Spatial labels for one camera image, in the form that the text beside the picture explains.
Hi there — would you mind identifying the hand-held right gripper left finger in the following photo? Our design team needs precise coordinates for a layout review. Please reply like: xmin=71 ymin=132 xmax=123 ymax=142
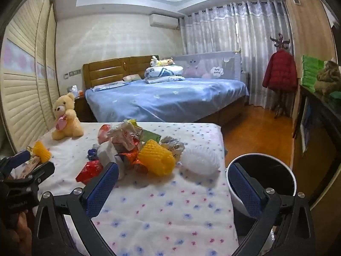
xmin=32 ymin=162 xmax=119 ymax=256

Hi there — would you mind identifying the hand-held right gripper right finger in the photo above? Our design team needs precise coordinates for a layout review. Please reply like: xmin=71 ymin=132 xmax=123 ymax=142
xmin=228 ymin=163 xmax=316 ymax=256

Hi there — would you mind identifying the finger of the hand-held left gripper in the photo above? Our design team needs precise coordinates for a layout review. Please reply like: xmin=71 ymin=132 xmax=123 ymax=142
xmin=12 ymin=163 xmax=55 ymax=186
xmin=0 ymin=151 xmax=31 ymax=178

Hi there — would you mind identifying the cream paper packet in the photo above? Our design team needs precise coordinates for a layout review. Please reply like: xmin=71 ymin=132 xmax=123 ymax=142
xmin=13 ymin=157 xmax=40 ymax=179

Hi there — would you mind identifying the white trash bin black liner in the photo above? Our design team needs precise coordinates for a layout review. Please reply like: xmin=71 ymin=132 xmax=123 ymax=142
xmin=226 ymin=153 xmax=297 ymax=216

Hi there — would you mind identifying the white foam net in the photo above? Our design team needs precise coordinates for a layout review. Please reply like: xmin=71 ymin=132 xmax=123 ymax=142
xmin=181 ymin=146 xmax=221 ymax=176

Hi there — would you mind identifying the silver wrapper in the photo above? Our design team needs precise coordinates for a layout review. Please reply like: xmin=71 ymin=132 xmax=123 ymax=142
xmin=160 ymin=136 xmax=185 ymax=160

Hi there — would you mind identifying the person's left hand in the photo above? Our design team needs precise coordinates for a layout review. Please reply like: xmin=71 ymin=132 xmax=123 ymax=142
xmin=0 ymin=210 xmax=34 ymax=256

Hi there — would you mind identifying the small yellow foam net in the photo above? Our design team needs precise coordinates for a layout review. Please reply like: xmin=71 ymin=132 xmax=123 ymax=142
xmin=33 ymin=141 xmax=52 ymax=163

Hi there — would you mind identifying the red foil wrapper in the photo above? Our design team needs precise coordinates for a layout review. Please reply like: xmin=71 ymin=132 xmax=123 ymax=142
xmin=75 ymin=160 xmax=104 ymax=184

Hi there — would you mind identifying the orange foil wrapper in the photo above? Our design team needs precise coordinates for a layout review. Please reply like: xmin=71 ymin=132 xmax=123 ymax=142
xmin=117 ymin=149 xmax=150 ymax=174

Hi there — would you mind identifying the white printed snack bag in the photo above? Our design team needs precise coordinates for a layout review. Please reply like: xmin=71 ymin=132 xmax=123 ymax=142
xmin=108 ymin=120 xmax=144 ymax=152

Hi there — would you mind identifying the cream teddy bear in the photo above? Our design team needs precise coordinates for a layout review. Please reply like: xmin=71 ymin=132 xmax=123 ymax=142
xmin=51 ymin=93 xmax=84 ymax=140

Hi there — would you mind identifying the large yellow foam net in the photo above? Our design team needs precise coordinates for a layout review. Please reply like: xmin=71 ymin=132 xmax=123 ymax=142
xmin=137 ymin=139 xmax=176 ymax=176

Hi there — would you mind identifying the floral printed blanket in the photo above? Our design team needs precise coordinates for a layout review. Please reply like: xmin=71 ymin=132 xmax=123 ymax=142
xmin=11 ymin=122 xmax=239 ymax=256

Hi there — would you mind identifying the green carton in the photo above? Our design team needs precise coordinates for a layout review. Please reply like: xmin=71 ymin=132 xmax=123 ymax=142
xmin=139 ymin=129 xmax=162 ymax=144

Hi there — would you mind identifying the cream louvred wardrobe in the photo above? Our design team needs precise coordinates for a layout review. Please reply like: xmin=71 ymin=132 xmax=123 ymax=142
xmin=0 ymin=0 xmax=60 ymax=152

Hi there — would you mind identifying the wooden nightstand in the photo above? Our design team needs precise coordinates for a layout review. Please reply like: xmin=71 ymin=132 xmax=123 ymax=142
xmin=66 ymin=85 xmax=94 ymax=123

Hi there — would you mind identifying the white framed picture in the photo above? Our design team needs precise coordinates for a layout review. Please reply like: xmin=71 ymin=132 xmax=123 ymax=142
xmin=300 ymin=96 xmax=315 ymax=154

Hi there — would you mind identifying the flat blue pillow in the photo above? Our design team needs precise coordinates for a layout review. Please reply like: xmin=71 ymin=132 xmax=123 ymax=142
xmin=91 ymin=81 xmax=128 ymax=91

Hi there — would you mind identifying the dark wooden cabinet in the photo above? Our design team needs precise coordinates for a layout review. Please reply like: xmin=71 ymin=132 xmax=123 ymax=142
xmin=293 ymin=84 xmax=341 ymax=206

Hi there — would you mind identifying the wooden bed with blue sheet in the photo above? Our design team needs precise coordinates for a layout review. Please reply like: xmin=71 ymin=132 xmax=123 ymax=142
xmin=82 ymin=55 xmax=249 ymax=124

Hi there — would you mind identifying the small cream pillow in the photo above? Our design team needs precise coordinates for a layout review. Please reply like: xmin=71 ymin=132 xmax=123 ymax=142
xmin=123 ymin=73 xmax=143 ymax=83

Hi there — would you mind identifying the red padded jacket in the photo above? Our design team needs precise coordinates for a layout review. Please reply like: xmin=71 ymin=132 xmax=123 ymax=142
xmin=262 ymin=49 xmax=298 ymax=92

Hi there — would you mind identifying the blue white pillow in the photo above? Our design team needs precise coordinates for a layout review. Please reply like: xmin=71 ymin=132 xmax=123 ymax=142
xmin=144 ymin=65 xmax=185 ymax=84

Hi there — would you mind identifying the yellow white plush toy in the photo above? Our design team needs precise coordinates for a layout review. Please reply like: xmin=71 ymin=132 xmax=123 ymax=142
xmin=150 ymin=56 xmax=175 ymax=67

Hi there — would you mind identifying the stack of green packets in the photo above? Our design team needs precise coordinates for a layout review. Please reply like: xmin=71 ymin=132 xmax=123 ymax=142
xmin=300 ymin=55 xmax=327 ymax=92

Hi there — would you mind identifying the dark wooden coat rack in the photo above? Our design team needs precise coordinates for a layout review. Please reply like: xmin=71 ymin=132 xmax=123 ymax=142
xmin=269 ymin=33 xmax=292 ymax=119

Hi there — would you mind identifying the grey patterned curtain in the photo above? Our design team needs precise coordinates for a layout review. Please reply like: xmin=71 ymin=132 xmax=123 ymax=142
xmin=179 ymin=1 xmax=293 ymax=110

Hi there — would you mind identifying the light wooden door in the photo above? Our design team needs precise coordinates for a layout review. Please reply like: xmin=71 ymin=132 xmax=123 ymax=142
xmin=282 ymin=0 xmax=337 ymax=128

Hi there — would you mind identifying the white air conditioner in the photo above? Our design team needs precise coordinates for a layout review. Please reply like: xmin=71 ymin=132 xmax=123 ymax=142
xmin=149 ymin=13 xmax=178 ymax=29

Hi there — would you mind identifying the wall switch panel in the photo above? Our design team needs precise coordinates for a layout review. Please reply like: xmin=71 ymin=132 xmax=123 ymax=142
xmin=64 ymin=69 xmax=82 ymax=79

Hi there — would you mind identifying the grey bed rail guard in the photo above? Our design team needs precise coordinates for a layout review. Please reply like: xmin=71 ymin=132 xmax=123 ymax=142
xmin=170 ymin=51 xmax=243 ymax=80

